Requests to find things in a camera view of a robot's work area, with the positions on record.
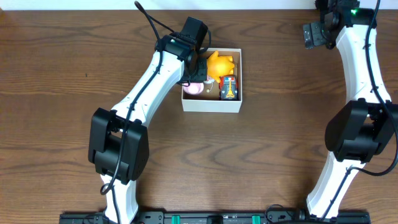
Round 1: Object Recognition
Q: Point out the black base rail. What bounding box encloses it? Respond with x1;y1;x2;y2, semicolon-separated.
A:
58;210;371;224

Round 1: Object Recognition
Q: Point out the orange duck toy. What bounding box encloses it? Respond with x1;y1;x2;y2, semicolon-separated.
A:
206;50;235;83

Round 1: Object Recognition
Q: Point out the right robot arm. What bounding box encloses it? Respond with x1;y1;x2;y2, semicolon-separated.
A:
303;0;397;223

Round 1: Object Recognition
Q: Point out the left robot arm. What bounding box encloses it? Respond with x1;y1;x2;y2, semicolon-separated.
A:
88;17;211;223

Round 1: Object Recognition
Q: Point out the white cardboard box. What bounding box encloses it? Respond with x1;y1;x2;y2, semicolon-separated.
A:
181;48;243;113

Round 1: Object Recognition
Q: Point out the red toy fire truck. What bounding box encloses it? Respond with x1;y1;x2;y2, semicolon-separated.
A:
219;75;238;101

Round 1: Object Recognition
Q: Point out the pink pig toy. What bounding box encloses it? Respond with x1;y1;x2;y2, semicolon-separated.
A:
182;83;204;95

